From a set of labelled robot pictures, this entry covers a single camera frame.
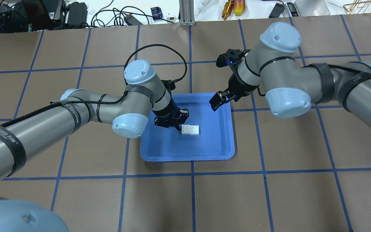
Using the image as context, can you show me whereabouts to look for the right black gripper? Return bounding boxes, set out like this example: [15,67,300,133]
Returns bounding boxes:
[209,73,259,112]

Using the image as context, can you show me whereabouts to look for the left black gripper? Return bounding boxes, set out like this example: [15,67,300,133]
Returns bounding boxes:
[153,100,189,131]

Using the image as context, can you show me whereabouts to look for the white block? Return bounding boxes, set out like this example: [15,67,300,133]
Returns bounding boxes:
[181,124,194,135]
[189,125,200,135]

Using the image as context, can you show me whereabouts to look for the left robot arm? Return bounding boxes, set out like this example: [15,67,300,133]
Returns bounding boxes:
[0,59,189,232]

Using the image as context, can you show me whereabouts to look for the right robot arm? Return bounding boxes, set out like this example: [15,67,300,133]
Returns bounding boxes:
[209,22,371,128]

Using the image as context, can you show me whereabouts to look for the blue plastic tray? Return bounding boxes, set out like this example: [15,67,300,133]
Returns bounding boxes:
[140,93,235,162]

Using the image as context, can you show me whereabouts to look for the metal tin tray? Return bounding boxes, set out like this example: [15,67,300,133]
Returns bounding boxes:
[293,0,331,17]

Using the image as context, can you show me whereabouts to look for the brass cylinder tool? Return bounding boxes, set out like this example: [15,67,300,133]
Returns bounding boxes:
[221,0,233,20]

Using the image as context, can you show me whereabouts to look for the mango fruit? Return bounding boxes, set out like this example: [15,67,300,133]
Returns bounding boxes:
[233,0,246,16]

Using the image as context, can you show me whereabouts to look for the black power adapter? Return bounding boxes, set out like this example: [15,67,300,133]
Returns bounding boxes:
[66,2,88,25]

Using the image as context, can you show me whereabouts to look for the wrist camera blue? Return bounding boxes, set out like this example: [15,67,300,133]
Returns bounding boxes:
[215,49,251,68]

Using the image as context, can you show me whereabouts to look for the aluminium frame post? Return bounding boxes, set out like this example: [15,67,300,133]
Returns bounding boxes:
[178,0,195,26]

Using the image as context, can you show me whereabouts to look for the gold wire rack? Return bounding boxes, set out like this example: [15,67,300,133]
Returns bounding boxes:
[325,0,371,15]

